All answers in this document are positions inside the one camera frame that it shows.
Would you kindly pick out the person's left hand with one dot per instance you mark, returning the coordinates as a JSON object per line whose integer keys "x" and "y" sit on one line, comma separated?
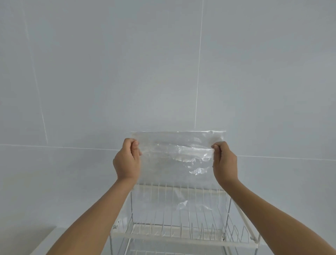
{"x": 127, "y": 163}

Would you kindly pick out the person's right hand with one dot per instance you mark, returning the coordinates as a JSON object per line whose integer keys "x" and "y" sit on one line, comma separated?
{"x": 225, "y": 165}

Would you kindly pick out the large clear plastic bag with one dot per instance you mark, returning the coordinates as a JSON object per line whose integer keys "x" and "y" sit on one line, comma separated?
{"x": 162, "y": 168}

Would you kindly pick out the person's right forearm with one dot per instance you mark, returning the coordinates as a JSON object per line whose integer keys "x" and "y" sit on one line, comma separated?
{"x": 275, "y": 218}

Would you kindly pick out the person's left forearm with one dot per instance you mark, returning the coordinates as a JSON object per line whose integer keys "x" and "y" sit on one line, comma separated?
{"x": 92, "y": 223}

